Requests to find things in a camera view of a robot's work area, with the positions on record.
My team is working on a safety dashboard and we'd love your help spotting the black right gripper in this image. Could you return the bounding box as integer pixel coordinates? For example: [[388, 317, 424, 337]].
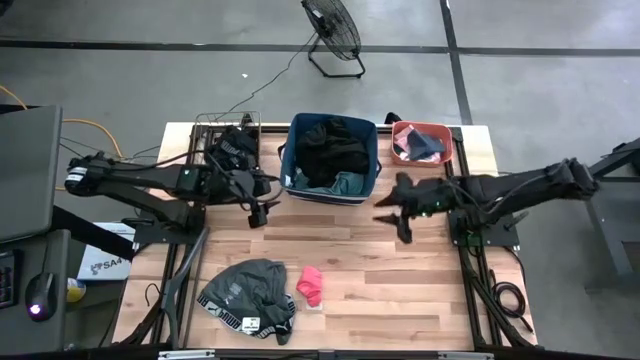
[[372, 172, 451, 245]]

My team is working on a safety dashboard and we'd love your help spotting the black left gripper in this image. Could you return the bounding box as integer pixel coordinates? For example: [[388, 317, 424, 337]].
[[204, 164, 282, 230]]

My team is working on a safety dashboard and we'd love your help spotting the grey-blue white-patterned cloth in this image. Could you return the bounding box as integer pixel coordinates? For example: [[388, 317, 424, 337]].
[[292, 169, 365, 197]]

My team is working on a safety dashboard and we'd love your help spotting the navy blue cloth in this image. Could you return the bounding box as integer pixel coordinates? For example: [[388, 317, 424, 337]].
[[407, 130, 447, 162]]

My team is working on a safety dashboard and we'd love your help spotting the grey briefs white waistband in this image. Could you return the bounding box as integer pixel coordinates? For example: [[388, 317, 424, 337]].
[[197, 258, 297, 346]]

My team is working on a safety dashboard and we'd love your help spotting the bright pink sock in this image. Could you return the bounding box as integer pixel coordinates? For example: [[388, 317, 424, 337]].
[[295, 265, 324, 308]]

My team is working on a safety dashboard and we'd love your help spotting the black cloth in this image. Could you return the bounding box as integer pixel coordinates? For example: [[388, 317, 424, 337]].
[[294, 117, 371, 189]]

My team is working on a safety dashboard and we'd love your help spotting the red small basket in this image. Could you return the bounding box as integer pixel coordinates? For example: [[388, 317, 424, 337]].
[[390, 120, 455, 169]]

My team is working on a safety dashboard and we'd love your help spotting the navy white-striped fabric bin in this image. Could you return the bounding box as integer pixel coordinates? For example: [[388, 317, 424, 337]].
[[278, 112, 384, 207]]

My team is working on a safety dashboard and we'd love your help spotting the white printed box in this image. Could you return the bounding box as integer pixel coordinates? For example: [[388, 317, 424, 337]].
[[76, 221, 137, 283]]

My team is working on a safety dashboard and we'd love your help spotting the black floor fan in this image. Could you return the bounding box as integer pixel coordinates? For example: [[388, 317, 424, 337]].
[[300, 0, 367, 80]]

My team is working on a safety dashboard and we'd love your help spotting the yellow ball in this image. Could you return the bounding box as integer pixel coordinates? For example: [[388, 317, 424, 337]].
[[66, 277, 88, 304]]

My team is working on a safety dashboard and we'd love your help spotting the black metal stand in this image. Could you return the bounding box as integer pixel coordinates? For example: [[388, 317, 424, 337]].
[[579, 137, 640, 294]]

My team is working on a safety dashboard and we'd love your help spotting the black computer mouse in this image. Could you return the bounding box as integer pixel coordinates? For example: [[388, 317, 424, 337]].
[[24, 272, 58, 323]]

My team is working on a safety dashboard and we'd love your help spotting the grey flat panel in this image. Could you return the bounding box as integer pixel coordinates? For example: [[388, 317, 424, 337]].
[[0, 103, 64, 245]]

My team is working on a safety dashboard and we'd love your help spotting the backlit keyboard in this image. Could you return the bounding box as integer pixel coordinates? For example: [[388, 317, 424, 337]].
[[0, 249, 22, 311]]

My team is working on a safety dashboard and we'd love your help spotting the grey desk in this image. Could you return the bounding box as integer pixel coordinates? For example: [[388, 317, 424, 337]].
[[0, 228, 71, 357]]

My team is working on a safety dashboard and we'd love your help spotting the metal wire basket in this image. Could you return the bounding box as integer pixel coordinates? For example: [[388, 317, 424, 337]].
[[192, 110, 264, 199]]

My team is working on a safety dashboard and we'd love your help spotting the coiled black cable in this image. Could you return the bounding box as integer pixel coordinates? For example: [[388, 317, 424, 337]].
[[488, 268, 535, 335]]

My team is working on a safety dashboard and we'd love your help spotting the thin black cord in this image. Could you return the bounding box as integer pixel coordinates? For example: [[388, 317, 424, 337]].
[[143, 282, 164, 308]]

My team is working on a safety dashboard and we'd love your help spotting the black fan cable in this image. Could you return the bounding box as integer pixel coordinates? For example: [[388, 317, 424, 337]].
[[233, 30, 320, 110]]

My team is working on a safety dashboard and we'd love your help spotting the black aluminium table frame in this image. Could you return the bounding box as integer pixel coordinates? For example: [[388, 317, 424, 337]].
[[112, 122, 539, 360]]

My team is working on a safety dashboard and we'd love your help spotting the yellow cable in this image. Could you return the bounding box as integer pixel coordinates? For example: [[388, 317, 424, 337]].
[[0, 83, 124, 192]]

